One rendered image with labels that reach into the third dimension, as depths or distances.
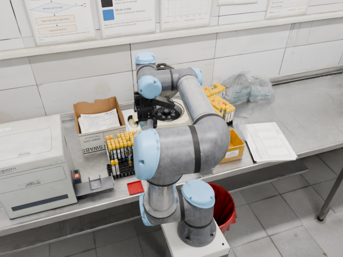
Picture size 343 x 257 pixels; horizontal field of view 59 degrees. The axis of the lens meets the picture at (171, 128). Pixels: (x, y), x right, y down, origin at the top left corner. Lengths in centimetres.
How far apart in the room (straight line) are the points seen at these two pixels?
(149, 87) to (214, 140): 39
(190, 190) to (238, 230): 135
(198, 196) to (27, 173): 65
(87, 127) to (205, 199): 88
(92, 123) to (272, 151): 99
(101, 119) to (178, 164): 112
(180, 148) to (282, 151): 107
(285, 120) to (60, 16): 136
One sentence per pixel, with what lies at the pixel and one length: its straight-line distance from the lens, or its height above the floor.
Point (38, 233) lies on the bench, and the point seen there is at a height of 27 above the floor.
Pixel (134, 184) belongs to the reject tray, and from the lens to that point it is 144.
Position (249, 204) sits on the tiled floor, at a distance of 255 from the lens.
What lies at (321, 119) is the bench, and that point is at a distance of 204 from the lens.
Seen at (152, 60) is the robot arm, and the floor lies 149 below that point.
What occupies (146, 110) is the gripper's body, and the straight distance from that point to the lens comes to 119.
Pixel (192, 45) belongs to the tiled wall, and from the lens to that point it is 184.
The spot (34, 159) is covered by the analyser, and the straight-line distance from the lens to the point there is 123.
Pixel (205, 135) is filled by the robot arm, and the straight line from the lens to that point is 68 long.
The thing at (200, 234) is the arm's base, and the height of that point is 98.
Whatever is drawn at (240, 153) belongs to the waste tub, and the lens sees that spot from 156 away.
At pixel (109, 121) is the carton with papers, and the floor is 94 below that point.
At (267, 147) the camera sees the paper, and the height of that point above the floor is 89.
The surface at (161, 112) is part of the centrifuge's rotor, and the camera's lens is 169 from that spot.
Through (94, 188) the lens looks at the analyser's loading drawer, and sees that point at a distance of 140.
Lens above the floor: 197
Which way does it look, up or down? 39 degrees down
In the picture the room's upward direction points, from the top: 1 degrees clockwise
